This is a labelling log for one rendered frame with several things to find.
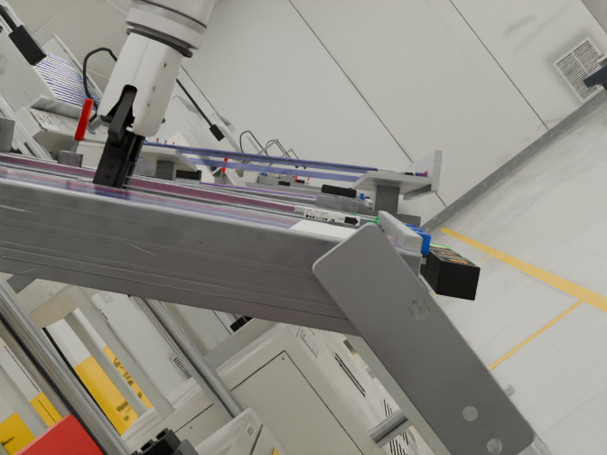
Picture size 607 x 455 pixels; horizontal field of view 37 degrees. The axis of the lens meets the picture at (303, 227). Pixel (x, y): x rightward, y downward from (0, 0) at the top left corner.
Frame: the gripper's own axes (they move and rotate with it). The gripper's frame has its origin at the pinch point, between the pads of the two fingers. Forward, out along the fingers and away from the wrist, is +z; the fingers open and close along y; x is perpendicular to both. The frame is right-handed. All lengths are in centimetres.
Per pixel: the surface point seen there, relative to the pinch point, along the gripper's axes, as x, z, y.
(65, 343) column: -73, 100, -297
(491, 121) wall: 124, -114, -771
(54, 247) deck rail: 7.6, 3.2, 37.8
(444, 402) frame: 35, 3, 42
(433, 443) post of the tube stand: 53, 28, -56
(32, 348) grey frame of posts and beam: -11.2, 30.5, -32.2
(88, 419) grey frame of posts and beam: -0.1, 37.5, -32.3
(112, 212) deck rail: 10.6, -0.4, 37.8
